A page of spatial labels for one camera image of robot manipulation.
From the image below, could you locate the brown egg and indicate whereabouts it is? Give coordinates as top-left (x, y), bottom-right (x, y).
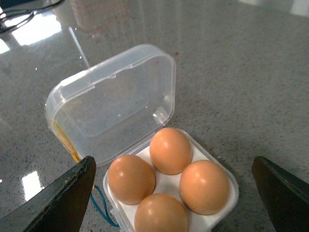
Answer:
top-left (179, 160), bottom-right (230, 215)
top-left (149, 128), bottom-right (193, 175)
top-left (108, 155), bottom-right (156, 205)
top-left (134, 193), bottom-right (188, 232)

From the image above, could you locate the clear plastic egg box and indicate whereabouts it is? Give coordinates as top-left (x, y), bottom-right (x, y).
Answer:
top-left (45, 44), bottom-right (239, 232)

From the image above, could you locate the yellow rubber band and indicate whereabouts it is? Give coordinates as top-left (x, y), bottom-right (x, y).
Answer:
top-left (52, 120), bottom-right (81, 163)

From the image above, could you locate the blue rubber band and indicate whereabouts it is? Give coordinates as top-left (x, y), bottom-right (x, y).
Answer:
top-left (89, 185), bottom-right (120, 228)

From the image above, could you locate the brown egg in box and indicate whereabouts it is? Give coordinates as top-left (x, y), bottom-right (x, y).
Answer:
top-left (108, 155), bottom-right (156, 205)
top-left (134, 193), bottom-right (188, 232)
top-left (149, 128), bottom-right (193, 175)

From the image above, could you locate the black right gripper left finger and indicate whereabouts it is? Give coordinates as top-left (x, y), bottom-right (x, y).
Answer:
top-left (0, 156), bottom-right (97, 232)

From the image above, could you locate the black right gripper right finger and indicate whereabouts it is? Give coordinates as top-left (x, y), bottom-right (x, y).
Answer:
top-left (252, 156), bottom-right (309, 232)

